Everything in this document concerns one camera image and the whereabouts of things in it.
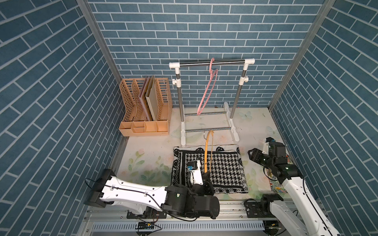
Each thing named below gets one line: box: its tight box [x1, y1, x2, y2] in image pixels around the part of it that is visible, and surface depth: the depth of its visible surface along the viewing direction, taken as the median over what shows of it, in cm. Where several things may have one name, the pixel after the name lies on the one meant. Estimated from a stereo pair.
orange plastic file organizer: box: [118, 77, 173, 137], surface depth 105 cm
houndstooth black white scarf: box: [170, 144, 249, 195], surface depth 86 cm
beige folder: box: [145, 75, 159, 121], surface depth 93 cm
